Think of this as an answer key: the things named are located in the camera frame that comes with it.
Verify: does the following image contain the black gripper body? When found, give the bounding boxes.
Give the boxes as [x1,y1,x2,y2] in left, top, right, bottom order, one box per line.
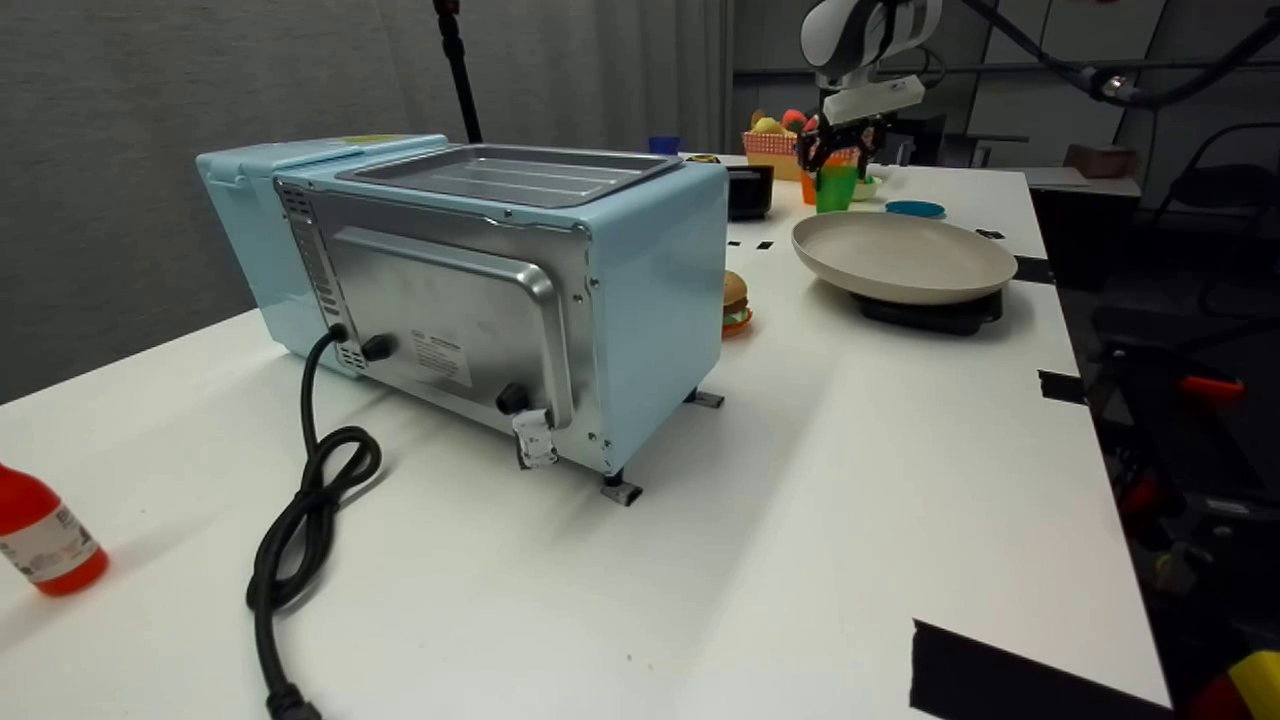
[820,118,891,154]

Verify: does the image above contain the red tool handle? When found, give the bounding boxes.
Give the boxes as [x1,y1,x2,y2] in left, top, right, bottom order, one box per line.
[1176,374,1252,409]

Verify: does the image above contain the black power cord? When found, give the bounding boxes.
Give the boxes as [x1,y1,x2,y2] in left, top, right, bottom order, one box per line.
[242,320,391,720]

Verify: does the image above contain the small brown box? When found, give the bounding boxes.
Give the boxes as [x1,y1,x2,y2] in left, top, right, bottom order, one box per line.
[1063,139,1145,186]

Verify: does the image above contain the black scale base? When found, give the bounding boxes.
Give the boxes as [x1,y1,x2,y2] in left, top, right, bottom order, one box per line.
[852,283,1006,338]

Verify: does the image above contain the black office chair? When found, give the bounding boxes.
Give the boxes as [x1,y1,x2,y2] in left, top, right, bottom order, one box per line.
[1150,119,1280,246]

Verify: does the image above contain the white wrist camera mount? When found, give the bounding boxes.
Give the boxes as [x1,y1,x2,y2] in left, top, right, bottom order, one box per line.
[820,72,929,130]

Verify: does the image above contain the yellow and red object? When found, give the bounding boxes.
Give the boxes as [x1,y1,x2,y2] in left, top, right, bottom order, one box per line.
[1188,649,1280,720]

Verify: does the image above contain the red bottle white label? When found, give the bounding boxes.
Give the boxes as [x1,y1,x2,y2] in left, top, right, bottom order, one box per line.
[0,458,115,600]

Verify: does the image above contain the green plastic cup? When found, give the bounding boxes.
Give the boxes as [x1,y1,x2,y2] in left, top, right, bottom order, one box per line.
[812,164,865,217]

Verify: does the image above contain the orange plastic cup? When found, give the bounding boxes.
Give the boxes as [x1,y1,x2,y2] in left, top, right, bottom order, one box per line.
[795,139,865,210]

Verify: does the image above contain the toy burger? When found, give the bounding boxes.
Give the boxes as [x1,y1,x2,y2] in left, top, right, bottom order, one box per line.
[721,267,757,341]

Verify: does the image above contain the small black box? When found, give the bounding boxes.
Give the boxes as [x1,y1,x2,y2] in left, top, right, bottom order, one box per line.
[725,160,777,225]

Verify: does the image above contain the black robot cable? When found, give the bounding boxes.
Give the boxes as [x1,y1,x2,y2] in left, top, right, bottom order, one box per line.
[957,0,1280,112]

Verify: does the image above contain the black tripod pole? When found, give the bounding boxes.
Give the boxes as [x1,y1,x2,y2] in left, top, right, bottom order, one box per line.
[430,0,488,146]

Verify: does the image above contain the beige round plate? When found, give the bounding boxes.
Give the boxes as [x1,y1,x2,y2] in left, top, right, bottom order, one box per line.
[787,210,1021,310]

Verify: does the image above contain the light blue toaster oven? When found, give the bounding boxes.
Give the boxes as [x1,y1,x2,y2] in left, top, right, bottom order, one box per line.
[195,130,731,480]

